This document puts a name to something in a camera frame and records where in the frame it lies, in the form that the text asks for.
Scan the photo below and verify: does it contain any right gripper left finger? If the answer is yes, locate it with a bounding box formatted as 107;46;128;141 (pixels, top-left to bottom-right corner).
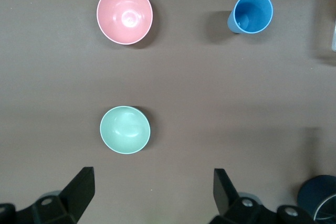
0;166;95;224

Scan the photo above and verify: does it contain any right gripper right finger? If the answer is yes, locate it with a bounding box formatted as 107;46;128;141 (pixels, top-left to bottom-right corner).
209;168;317;224

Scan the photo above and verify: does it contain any green plastic bowl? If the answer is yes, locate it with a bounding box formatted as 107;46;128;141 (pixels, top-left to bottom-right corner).
99;105;152;155

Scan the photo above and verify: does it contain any pink plastic bowl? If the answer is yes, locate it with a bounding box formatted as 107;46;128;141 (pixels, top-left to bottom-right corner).
96;0;154;46

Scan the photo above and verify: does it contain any dark blue ribbed cup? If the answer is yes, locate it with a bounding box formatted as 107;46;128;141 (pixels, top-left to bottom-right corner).
297;175;336;221

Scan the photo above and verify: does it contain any light blue ribbed cup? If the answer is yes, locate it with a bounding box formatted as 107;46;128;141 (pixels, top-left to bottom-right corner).
227;0;274;35

